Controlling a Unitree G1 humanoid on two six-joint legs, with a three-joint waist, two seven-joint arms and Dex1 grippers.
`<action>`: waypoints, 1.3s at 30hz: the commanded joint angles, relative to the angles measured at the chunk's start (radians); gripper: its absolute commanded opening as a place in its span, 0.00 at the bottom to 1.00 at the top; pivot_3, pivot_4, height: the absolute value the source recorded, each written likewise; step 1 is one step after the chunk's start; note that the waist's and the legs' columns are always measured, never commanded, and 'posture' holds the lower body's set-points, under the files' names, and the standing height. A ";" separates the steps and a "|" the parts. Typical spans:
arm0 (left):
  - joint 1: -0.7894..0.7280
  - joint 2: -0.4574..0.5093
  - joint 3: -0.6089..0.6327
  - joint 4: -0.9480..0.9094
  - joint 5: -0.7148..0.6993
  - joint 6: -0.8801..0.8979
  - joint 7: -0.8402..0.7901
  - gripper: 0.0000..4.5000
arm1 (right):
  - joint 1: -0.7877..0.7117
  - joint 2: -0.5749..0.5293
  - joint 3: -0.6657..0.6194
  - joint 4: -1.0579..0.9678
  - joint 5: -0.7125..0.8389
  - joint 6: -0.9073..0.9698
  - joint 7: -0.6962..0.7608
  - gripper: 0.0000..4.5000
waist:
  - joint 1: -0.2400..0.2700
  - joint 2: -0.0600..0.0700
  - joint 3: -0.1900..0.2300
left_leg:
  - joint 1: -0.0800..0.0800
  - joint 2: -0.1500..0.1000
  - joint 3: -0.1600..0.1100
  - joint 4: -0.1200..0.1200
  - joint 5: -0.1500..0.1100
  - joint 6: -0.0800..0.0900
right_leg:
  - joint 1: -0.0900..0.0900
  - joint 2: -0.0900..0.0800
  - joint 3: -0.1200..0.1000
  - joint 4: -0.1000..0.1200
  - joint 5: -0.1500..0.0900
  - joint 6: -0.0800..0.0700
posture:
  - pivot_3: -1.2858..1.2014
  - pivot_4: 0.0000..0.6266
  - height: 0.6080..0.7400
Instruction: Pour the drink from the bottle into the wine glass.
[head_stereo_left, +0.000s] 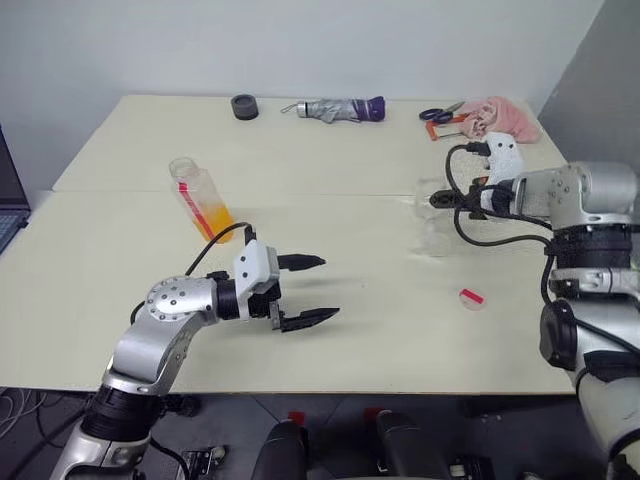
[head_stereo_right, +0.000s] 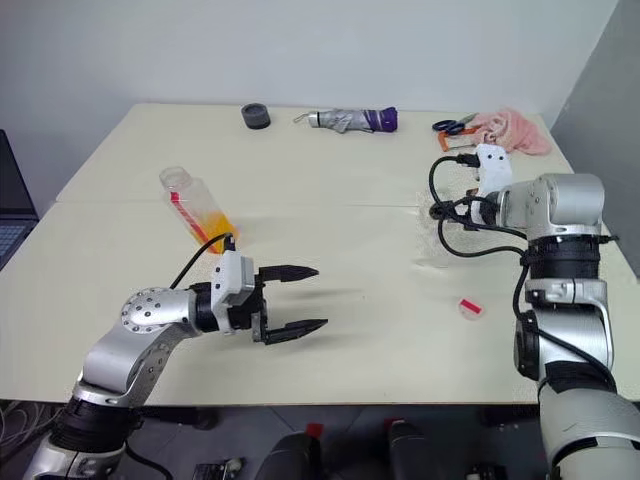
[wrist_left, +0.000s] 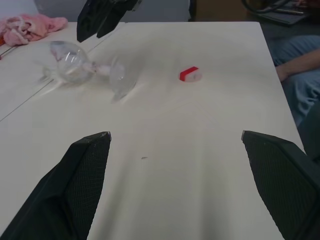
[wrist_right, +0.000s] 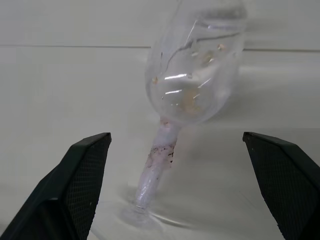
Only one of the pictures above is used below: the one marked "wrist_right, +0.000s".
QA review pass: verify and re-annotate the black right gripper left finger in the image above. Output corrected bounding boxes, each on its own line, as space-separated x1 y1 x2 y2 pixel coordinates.
0 132 112 240

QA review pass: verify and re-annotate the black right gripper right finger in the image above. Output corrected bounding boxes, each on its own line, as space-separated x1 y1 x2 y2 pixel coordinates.
242 131 320 240

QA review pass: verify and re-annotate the clear wine glass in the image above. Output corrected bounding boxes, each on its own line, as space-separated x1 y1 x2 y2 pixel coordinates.
119 0 248 226

